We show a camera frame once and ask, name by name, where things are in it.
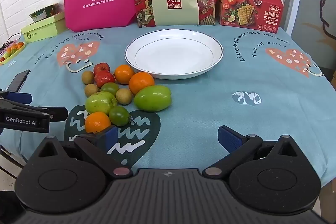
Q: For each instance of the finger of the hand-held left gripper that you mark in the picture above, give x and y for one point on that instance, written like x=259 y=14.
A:
x=59 y=112
x=15 y=97

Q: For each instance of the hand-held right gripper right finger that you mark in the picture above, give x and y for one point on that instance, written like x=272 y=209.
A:
x=228 y=137

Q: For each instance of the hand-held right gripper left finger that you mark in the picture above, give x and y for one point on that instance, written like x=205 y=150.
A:
x=111 y=136

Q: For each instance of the orange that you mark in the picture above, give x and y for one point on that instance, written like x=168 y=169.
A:
x=141 y=83
x=124 y=74
x=97 y=123

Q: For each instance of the green tomato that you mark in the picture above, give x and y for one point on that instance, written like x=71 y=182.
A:
x=119 y=115
x=110 y=88

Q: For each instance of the green apple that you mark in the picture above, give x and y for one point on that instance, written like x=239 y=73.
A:
x=100 y=102

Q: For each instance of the brown kiwi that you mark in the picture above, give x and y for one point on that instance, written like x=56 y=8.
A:
x=124 y=96
x=87 y=77
x=91 y=90

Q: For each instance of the green mango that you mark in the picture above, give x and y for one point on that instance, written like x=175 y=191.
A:
x=153 y=98

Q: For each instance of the white plate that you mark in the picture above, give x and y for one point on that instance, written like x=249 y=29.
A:
x=173 y=54

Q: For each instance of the black smartphone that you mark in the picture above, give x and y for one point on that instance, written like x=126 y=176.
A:
x=19 y=81

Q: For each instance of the light blue printed tablecloth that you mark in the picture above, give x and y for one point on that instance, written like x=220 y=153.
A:
x=199 y=113

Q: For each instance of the yellow-green tray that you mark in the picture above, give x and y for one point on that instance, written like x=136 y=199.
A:
x=15 y=56

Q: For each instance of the light green box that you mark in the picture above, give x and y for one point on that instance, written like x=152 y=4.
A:
x=44 y=28

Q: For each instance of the green patterned bowl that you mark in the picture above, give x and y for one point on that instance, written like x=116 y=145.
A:
x=42 y=14

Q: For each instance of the red cracker box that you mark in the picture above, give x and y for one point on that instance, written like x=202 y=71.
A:
x=249 y=8

